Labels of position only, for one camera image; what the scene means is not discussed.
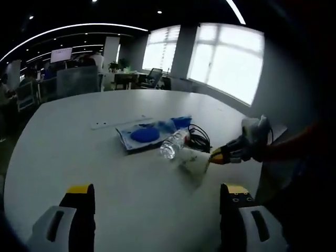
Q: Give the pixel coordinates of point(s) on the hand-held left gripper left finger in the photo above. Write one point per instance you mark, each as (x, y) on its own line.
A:
(78, 210)

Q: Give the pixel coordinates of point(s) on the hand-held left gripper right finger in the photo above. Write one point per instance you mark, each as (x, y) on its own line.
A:
(233, 210)

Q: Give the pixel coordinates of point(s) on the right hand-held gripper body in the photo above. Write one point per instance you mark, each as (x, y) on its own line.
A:
(256, 136)

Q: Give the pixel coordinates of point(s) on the white paper cup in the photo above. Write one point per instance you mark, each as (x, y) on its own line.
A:
(195, 164)

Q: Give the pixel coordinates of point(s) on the clear plastic water bottle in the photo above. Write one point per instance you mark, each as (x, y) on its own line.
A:
(173, 144)

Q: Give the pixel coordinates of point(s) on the blue tissue pack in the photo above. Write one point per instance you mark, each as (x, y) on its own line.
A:
(181, 121)

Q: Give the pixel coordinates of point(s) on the clear packet with blue disc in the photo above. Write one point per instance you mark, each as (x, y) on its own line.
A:
(144, 136)

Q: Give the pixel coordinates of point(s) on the white table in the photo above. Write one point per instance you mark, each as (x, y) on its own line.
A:
(105, 162)

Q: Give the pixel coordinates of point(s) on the large window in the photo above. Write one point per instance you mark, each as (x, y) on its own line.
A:
(160, 50)
(225, 60)

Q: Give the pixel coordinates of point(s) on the black office chair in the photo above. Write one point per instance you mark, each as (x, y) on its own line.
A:
(152, 78)

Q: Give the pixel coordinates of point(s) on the grey mesh chair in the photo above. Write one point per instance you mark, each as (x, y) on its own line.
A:
(77, 81)

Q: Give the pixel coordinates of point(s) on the potted plant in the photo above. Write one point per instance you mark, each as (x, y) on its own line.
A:
(114, 67)

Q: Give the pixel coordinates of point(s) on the curved ceiling light strip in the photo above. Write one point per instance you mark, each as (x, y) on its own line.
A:
(65, 27)

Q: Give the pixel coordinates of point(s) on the wall screen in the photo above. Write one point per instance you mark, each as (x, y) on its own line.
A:
(61, 55)

